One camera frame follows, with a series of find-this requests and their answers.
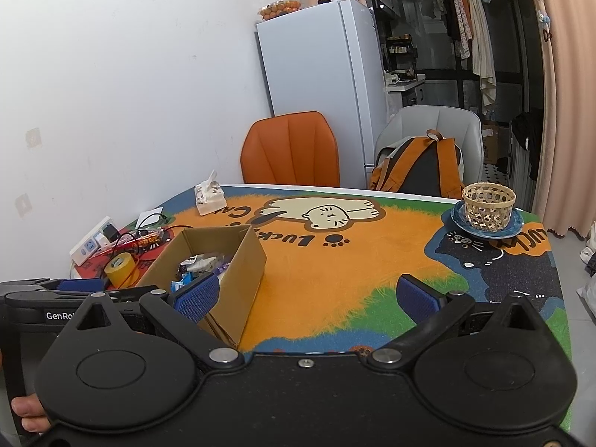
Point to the curtain tieback charm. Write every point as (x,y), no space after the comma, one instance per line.
(544,21)

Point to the blue plate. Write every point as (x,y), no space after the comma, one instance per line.
(458,221)

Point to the red orange snack bag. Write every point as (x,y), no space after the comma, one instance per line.
(144,240)

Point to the woven bamboo basket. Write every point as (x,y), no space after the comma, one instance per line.
(489,223)

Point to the blue cookie packet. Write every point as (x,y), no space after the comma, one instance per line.
(181,284)

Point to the clear box of orange fruit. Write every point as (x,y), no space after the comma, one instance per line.
(279,9)

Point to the tissue pack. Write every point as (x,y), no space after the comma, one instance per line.
(209,200)

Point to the floral hanging garment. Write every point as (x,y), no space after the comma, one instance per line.
(461,32)

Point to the white plastic bag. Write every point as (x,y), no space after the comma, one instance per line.
(589,293)
(589,242)

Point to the grey chair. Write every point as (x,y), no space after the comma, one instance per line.
(433,118)

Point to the black power adapter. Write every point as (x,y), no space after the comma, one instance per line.
(111,233)

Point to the brown storage carton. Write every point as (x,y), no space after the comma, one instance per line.
(493,144)

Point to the black hanging garment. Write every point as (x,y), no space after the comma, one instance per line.
(526,135)

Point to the orange and black backpack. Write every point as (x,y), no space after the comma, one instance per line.
(419,167)

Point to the orange chair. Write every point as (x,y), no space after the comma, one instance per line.
(288,149)

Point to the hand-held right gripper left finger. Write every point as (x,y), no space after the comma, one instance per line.
(195,295)

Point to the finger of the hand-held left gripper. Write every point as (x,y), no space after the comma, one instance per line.
(56,298)
(81,285)

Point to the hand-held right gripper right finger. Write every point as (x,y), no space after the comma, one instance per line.
(416,295)

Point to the white power strip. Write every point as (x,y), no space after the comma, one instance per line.
(88,244)

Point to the yellow tape roll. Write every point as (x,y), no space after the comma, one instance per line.
(118,272)

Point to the person's left hand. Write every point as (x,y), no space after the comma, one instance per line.
(30,412)

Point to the white hanging garment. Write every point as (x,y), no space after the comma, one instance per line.
(482,56)

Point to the white paper sheet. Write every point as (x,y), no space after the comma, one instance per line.
(146,219)

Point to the white wall hook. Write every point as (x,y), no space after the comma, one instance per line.
(33,138)

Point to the black spice rack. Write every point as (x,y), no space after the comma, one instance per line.
(400,46)

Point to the white black snack packet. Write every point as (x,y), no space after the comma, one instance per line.
(200,263)

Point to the purple roll cake packet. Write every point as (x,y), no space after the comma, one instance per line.
(223,267)

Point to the white counter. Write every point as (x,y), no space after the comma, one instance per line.
(405,84)

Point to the white fridge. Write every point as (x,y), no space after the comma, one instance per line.
(316,79)

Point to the brown cardboard box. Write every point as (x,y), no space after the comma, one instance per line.
(247,279)

